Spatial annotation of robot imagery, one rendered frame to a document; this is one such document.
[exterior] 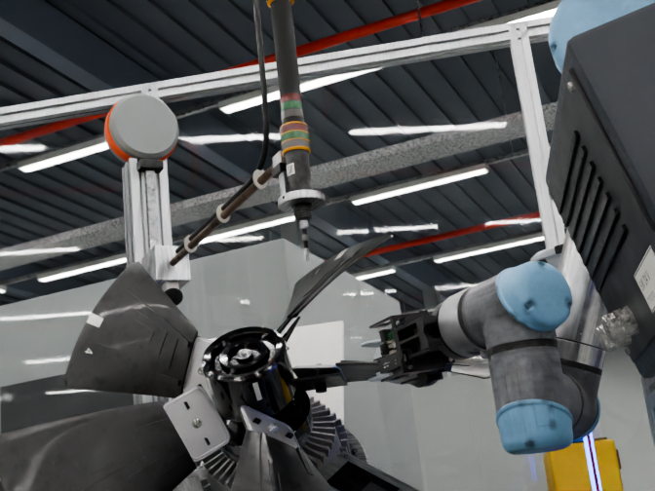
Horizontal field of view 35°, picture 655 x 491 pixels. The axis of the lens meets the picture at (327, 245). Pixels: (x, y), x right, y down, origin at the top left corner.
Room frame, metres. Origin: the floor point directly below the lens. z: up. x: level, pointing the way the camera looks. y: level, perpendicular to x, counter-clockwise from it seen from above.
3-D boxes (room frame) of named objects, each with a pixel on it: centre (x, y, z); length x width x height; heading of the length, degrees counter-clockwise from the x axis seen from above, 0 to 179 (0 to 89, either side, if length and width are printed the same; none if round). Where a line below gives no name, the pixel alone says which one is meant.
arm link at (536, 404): (1.11, -0.20, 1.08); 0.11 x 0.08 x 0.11; 155
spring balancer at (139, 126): (2.07, 0.37, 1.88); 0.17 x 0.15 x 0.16; 84
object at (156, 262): (1.99, 0.33, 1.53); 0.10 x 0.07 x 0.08; 29
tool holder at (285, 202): (1.45, 0.04, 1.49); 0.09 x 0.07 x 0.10; 29
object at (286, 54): (1.44, 0.03, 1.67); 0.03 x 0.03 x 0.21
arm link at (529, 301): (1.09, -0.19, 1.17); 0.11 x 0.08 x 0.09; 31
